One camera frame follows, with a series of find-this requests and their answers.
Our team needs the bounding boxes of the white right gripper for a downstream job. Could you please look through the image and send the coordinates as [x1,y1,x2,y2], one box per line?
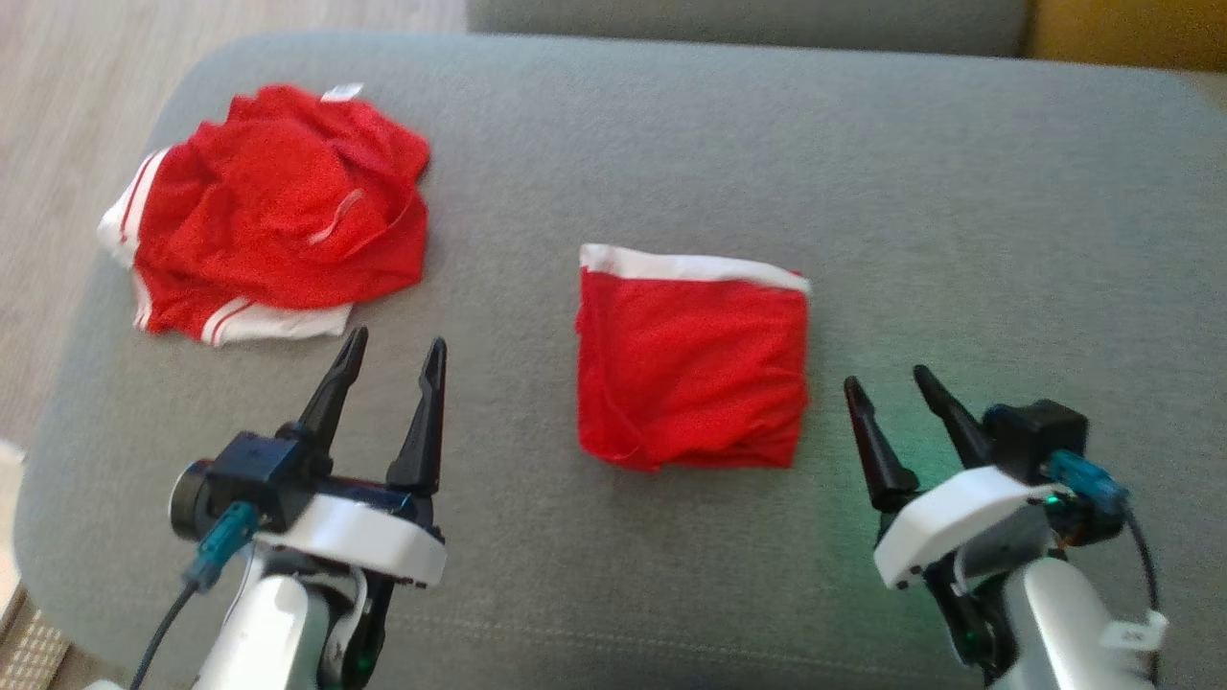
[844,365,1067,683]

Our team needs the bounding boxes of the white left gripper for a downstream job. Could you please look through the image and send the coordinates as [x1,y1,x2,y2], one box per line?
[254,327,449,687]

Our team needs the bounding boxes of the red shirt with white stripes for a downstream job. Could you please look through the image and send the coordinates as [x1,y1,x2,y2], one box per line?
[98,82,430,346]

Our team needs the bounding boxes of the red shorts with white trim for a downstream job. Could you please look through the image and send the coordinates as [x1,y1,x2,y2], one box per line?
[575,243,812,472]

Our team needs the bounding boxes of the wide yellow sofa backrest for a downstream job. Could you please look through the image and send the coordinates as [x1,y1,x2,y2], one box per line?
[1028,0,1227,73]

